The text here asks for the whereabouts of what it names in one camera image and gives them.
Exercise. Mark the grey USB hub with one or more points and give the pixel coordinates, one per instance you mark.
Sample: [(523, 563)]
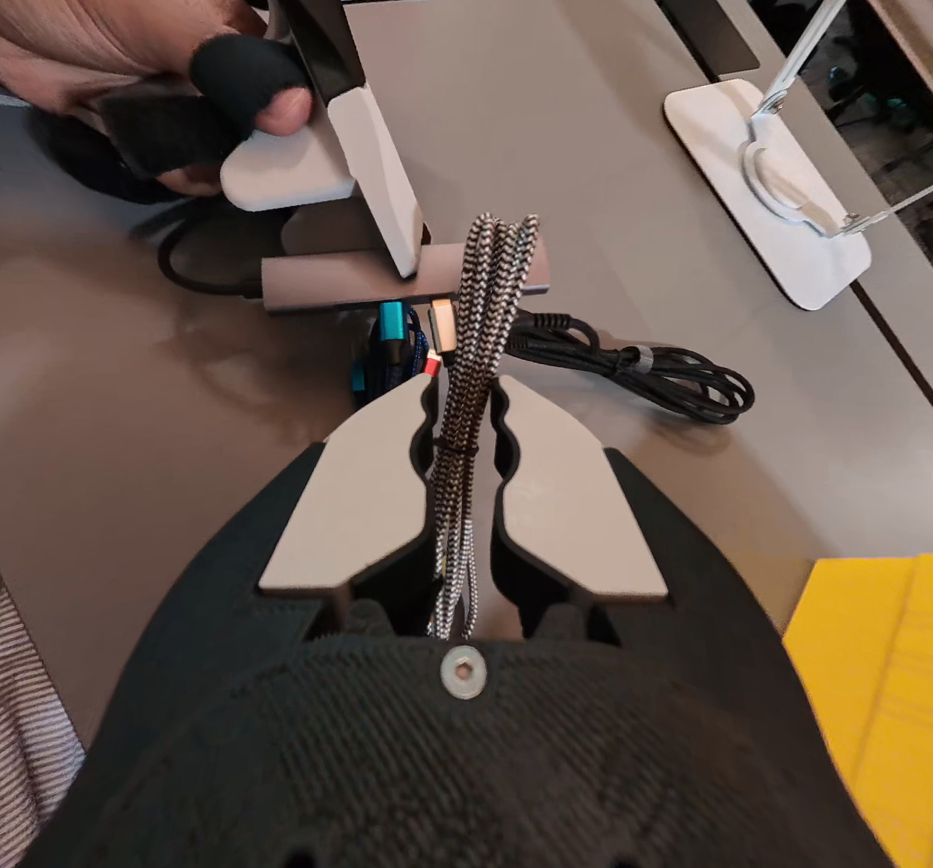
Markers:
[(335, 274)]

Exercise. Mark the person's left hand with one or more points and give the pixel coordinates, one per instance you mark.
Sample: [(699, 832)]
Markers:
[(95, 15)]

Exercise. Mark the yellow plastic bin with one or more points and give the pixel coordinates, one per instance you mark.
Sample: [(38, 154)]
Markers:
[(867, 700)]

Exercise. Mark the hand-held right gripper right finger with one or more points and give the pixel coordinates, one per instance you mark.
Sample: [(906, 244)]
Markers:
[(576, 518)]

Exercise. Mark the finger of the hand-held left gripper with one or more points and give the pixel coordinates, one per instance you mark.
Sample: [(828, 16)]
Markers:
[(379, 183)]

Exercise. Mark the white stand base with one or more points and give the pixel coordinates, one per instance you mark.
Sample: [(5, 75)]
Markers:
[(721, 175)]

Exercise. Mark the white frame bar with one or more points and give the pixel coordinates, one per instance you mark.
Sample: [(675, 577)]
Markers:
[(896, 0)]

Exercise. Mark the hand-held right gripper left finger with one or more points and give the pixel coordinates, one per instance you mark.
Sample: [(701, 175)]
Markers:
[(350, 511)]

